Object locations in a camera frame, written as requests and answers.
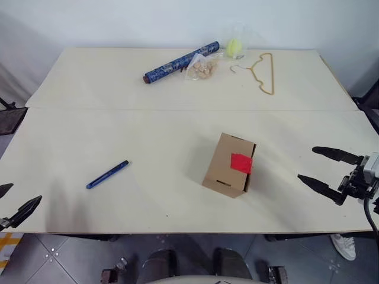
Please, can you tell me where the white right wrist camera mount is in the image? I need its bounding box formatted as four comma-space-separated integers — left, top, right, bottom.
362, 153, 379, 179

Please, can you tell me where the clear bag of wooden pieces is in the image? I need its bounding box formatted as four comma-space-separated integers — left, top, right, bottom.
184, 52, 225, 82

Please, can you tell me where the blue patterned rolled scroll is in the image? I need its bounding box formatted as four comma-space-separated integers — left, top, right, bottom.
143, 41, 221, 85

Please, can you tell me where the red tape piece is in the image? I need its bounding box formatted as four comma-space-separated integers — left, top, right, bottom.
230, 153, 254, 175

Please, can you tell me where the dark metal foot bracket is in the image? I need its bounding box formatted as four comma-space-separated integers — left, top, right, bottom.
256, 260, 288, 284
100, 256, 129, 284

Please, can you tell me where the dark rounded shape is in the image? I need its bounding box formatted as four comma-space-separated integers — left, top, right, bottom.
142, 250, 178, 284
213, 247, 253, 280

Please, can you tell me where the gold wire clothes hanger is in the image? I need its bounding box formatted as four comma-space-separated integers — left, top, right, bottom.
230, 53, 277, 96

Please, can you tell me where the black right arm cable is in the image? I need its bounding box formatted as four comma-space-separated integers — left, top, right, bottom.
363, 196, 379, 232

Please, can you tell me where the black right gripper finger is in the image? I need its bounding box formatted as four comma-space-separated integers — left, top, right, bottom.
312, 146, 361, 165
297, 174, 347, 205

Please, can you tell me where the black stand with mesh panel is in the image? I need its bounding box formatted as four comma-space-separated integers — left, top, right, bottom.
0, 97, 29, 137

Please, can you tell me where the blue pen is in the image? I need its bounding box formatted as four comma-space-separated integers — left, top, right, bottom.
86, 160, 130, 190

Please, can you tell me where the clear plastic bag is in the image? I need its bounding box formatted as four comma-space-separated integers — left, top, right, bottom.
226, 22, 248, 62

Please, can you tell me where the black equipment frame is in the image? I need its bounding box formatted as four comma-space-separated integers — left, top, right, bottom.
352, 88, 379, 134

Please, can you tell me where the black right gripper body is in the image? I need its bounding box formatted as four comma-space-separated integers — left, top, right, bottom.
337, 155, 379, 202

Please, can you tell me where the brown cardboard box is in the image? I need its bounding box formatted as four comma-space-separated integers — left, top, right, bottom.
201, 132, 257, 199

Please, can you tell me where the white sneaker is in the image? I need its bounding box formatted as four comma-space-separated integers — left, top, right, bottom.
330, 233, 356, 262

